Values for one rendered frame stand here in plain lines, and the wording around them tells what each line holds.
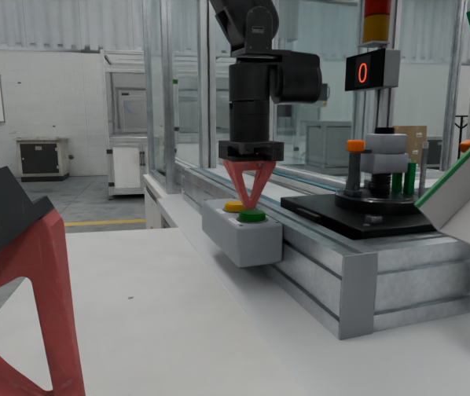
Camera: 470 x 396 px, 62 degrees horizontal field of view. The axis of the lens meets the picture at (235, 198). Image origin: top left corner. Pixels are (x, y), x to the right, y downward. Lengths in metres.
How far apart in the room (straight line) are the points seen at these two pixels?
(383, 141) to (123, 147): 5.36
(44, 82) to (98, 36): 1.41
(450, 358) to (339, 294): 0.13
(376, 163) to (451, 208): 0.19
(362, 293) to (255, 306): 0.15
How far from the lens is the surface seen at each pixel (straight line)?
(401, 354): 0.48
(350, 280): 0.46
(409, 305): 0.54
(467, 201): 0.48
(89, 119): 8.70
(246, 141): 0.54
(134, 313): 0.55
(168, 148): 1.35
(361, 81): 0.88
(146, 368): 0.44
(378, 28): 0.88
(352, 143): 0.63
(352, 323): 0.49
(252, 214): 0.57
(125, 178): 5.91
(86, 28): 8.91
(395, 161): 0.66
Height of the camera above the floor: 1.10
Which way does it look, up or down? 11 degrees down
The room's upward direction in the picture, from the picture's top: straight up
